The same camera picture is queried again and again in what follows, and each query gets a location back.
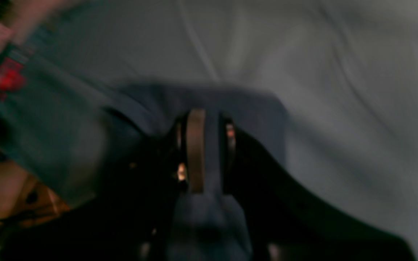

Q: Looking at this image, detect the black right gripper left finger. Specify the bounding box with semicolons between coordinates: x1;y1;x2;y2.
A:
2;109;206;261

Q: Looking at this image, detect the light blue table cloth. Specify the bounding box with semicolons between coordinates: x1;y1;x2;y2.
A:
0;0;418;261

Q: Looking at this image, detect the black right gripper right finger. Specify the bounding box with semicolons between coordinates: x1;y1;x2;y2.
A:
220;116;415;261

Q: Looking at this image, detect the dark blue T-shirt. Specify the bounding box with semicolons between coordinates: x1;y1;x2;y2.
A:
109;83;288;261

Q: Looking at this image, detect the red tape roll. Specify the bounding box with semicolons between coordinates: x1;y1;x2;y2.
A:
0;54;28;100

